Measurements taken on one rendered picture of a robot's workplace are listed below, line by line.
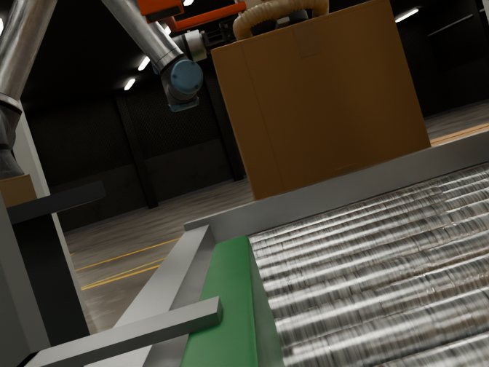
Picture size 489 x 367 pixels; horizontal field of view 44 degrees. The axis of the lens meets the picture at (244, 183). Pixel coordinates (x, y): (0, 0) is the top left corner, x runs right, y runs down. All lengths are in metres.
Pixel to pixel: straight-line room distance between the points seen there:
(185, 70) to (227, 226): 0.63
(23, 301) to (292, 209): 0.66
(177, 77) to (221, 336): 1.51
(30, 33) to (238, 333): 1.71
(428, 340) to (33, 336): 0.42
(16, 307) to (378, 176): 0.79
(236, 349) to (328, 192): 1.03
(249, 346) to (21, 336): 0.50
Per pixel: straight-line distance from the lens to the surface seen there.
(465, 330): 0.49
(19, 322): 0.69
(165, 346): 0.49
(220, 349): 0.22
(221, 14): 1.63
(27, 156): 4.54
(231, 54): 1.35
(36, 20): 1.92
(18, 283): 0.71
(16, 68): 1.88
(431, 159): 1.28
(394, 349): 0.48
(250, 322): 0.24
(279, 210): 1.23
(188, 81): 1.72
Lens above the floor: 0.70
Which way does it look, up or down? 2 degrees down
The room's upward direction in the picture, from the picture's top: 17 degrees counter-clockwise
